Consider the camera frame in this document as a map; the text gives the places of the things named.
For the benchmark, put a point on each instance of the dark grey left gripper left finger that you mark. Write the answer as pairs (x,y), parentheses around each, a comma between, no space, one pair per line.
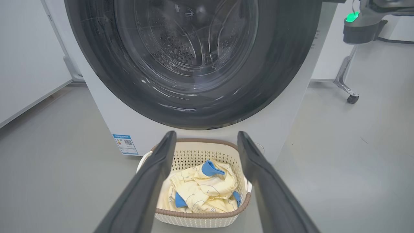
(142,194)

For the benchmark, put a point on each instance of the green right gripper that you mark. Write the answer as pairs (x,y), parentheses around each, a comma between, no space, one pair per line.
(381,8)

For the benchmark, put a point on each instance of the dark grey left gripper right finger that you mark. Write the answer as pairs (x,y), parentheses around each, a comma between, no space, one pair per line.
(275,200)

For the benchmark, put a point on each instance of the yellow garment with blue cuffs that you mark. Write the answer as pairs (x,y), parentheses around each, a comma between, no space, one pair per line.
(207,191)

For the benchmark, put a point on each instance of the round dark washing machine door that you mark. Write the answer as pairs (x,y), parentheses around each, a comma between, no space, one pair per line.
(194,64)

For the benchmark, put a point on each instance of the cream perforated laundry basket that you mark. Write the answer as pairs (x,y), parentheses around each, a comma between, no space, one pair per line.
(194,155)

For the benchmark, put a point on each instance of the white front-load washing machine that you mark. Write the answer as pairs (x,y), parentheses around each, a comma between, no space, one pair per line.
(123,123)

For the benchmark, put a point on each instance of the blue energy label sticker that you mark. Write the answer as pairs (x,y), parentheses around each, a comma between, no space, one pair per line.
(125,144)

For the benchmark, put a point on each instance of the white partition on caster feet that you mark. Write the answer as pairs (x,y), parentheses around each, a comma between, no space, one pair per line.
(330,48)
(29,58)

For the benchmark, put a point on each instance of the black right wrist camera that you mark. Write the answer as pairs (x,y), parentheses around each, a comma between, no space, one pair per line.
(365,32)

